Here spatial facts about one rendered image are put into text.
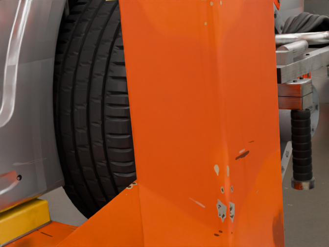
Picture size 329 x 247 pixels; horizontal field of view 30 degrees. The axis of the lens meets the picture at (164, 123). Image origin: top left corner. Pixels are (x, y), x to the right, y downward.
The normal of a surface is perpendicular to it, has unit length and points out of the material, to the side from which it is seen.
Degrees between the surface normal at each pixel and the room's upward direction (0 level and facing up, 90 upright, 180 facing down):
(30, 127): 90
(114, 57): 61
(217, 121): 90
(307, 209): 0
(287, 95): 90
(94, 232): 90
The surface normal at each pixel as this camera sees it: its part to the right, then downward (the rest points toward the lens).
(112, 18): -0.48, -0.51
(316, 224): -0.09, -0.97
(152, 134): -0.59, 0.23
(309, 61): 0.80, 0.07
